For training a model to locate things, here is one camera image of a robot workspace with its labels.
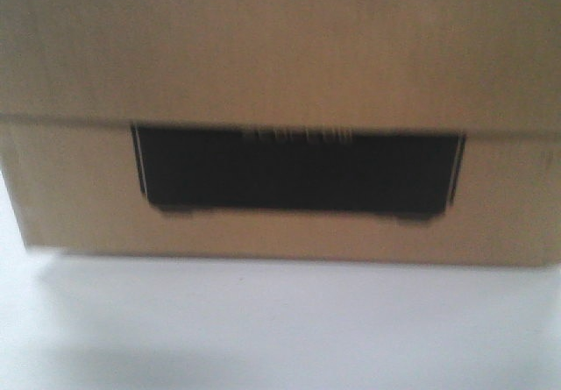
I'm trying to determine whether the brown EcoFlow cardboard box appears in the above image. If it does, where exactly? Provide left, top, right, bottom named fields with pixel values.
left=1, top=0, right=560, bottom=266

